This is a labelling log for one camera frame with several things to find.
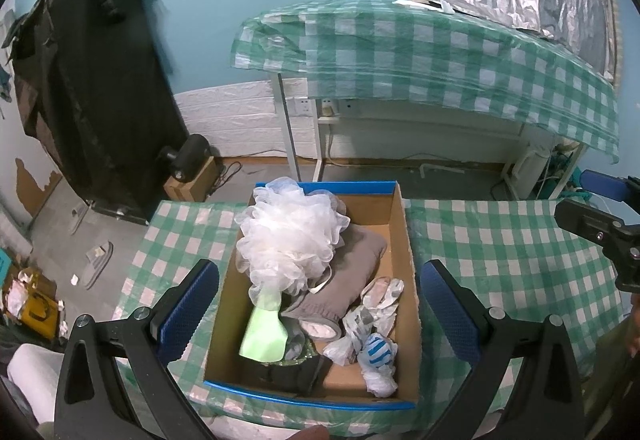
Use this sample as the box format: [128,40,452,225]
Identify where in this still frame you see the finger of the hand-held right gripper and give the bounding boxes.
[582,169,640,202]
[554,197,640,251]

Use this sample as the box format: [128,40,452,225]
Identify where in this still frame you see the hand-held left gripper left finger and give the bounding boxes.
[54,259,221,440]

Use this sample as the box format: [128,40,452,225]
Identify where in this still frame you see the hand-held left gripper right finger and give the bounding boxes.
[419,259,586,440]

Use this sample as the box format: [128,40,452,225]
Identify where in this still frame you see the light green cloth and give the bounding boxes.
[240,285,289,363]

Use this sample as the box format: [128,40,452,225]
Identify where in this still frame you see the cardboard box with blue rim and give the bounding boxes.
[202,180,422,411]

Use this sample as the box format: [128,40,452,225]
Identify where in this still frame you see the white blue-striped sock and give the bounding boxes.
[357,332,399,397]

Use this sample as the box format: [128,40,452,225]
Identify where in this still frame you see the grey sweatpants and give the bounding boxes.
[280,227,389,341]

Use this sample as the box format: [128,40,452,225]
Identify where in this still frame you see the black sock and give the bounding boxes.
[257,354,327,394]

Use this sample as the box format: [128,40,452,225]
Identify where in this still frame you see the white bath loofah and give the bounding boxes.
[235,176,352,297]

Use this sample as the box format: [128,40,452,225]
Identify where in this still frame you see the green checkered tablecloth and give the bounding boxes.
[231,0,621,165]
[112,197,627,438]

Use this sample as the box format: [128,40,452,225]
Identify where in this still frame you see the grey slipper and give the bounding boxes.
[80,241,115,291]
[68,204,94,237]

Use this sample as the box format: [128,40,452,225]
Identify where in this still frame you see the small cardboard box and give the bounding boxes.
[164,155,224,204]

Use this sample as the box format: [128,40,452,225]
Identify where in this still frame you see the black fan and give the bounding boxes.
[158,133,212,182]

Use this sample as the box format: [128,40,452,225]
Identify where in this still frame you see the yellow bag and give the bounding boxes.
[2,269,60,337]

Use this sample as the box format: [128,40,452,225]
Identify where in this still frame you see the white foam roll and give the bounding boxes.
[6,343,67,427]

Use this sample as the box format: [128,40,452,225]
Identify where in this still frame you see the black coat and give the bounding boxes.
[10,0,190,222]

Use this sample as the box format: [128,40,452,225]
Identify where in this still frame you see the white papers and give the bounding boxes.
[392,0,457,15]

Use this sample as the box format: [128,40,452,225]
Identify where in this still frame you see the bundle of cables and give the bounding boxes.
[537,143,586,200]

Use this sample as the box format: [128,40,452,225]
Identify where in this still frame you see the white table frame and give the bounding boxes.
[270,73,586,202]

